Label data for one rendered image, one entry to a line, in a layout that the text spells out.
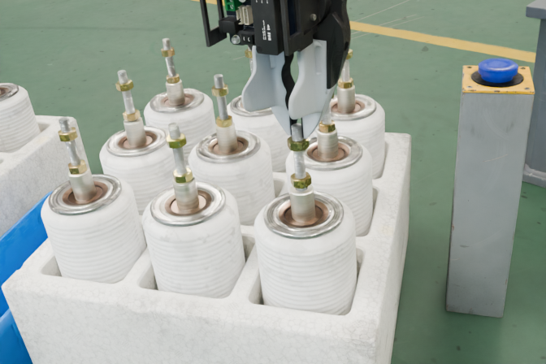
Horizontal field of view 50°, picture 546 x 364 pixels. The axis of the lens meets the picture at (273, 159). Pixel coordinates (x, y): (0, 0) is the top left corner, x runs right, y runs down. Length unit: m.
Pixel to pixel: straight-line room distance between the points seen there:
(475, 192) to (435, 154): 0.46
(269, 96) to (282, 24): 0.10
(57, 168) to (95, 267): 0.38
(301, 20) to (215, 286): 0.29
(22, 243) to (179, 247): 0.39
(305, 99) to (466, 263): 0.38
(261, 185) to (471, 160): 0.24
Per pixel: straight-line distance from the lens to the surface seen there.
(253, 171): 0.66
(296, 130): 0.50
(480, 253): 0.76
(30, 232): 0.92
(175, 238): 0.56
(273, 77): 0.49
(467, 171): 0.69
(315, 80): 0.47
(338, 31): 0.45
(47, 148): 0.98
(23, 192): 0.94
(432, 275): 0.87
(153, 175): 0.70
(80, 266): 0.65
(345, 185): 0.62
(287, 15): 0.40
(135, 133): 0.72
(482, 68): 0.66
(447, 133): 1.24
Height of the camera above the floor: 0.57
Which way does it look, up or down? 30 degrees down
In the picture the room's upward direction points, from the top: 6 degrees counter-clockwise
